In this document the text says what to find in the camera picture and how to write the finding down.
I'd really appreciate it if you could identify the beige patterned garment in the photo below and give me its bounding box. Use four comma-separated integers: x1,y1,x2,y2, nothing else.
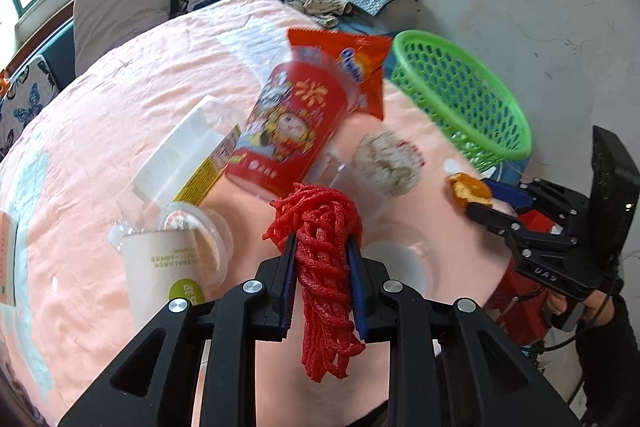
275,0,353,28

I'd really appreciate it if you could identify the red plastic object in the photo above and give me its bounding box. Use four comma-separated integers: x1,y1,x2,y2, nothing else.
482,212,566,348

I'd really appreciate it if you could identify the crumpled grey tissue ball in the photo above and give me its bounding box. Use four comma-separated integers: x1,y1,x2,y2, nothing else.
352,132,426,198

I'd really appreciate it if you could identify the small butterfly print pillow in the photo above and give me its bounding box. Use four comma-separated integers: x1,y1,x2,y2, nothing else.
0,54,58,158

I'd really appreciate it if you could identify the clear bottle with yellow label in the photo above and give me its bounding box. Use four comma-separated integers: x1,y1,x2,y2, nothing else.
109,96,241,254

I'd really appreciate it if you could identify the clear jelly cup white lid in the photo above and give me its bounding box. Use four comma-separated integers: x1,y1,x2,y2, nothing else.
157,202,235,283

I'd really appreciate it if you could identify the red printed paper cup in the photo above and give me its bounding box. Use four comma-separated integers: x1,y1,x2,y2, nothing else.
225,48,362,198

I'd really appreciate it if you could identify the person's right hand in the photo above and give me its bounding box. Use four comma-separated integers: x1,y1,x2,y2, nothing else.
544,291,617,325

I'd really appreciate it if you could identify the orange snack packet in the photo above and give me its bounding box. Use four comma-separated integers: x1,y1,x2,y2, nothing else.
287,27,393,122

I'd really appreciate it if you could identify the red mesh net bag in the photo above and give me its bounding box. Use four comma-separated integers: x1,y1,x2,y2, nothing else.
262,182,366,383

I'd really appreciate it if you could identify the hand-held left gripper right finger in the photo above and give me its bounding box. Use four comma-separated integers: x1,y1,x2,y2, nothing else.
346,234,586,427

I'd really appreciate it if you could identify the person's right forearm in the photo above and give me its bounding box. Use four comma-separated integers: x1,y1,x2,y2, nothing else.
575,292,640,423

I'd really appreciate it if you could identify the white paper cup green label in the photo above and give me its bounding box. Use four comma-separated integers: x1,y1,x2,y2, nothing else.
120,229,223,338

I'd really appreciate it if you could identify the clear plastic lid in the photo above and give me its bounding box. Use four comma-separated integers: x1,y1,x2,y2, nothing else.
362,227,433,303

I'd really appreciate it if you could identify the pink blanket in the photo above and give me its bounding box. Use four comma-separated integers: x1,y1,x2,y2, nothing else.
0,0,516,427

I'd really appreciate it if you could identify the orange peel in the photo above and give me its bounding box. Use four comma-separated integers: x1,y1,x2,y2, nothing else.
446,173,493,208

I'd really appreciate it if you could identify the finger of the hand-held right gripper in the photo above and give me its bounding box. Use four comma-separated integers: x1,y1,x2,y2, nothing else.
466,202,577,254
482,178,593,234

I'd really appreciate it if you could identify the clear plastic cup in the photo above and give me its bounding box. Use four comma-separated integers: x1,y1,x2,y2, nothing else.
306,146,401,228

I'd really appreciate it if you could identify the grey pillow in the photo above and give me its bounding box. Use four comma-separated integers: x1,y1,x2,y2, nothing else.
74,0,176,78

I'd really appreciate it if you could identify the green plastic basket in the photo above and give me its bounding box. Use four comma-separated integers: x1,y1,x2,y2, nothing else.
390,30,532,172

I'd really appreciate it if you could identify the black cable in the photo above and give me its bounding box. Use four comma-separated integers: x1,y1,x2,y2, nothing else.
520,277,626,413

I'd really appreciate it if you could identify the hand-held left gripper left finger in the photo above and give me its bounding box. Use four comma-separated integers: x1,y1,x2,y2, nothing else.
57,237,301,427

